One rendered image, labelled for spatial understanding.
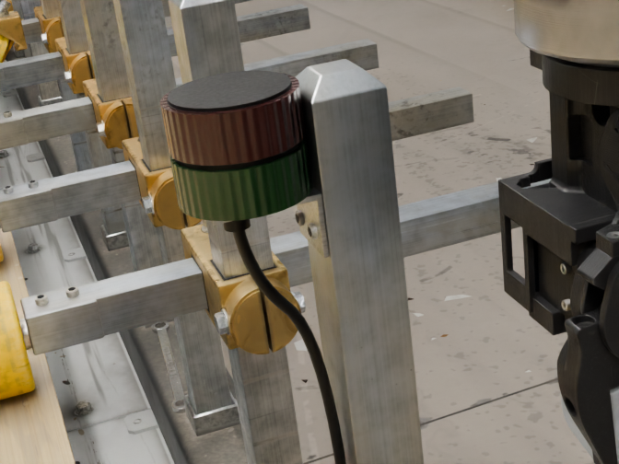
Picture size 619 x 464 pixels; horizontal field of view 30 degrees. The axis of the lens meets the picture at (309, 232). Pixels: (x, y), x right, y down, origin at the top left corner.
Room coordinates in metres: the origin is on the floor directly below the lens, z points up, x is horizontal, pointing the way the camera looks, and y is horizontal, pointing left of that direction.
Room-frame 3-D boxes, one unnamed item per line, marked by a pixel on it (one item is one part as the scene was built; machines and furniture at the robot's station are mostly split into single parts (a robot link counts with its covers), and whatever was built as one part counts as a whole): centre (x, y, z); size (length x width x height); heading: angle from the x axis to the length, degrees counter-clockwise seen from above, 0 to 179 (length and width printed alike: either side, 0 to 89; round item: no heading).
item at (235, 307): (0.75, 0.06, 0.95); 0.14 x 0.06 x 0.05; 16
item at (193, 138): (0.48, 0.03, 1.16); 0.06 x 0.06 x 0.02
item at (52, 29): (1.71, 0.33, 0.95); 0.14 x 0.06 x 0.05; 16
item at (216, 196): (0.48, 0.03, 1.13); 0.06 x 0.06 x 0.02
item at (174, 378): (1.09, 0.17, 0.70); 0.20 x 0.02 x 0.01; 11
